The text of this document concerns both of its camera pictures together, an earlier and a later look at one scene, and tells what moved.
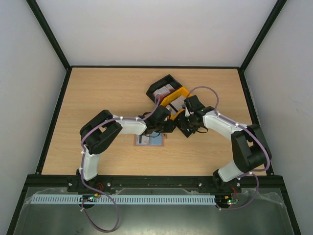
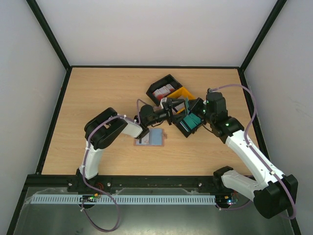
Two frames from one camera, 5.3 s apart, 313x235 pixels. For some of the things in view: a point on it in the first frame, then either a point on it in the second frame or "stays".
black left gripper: [169, 129] -> [168, 110]
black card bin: [168, 80] stays
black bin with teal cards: [187, 124] stays
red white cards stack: [163, 91] stays
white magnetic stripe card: [142, 139] stays
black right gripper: [184, 124] -> [195, 107]
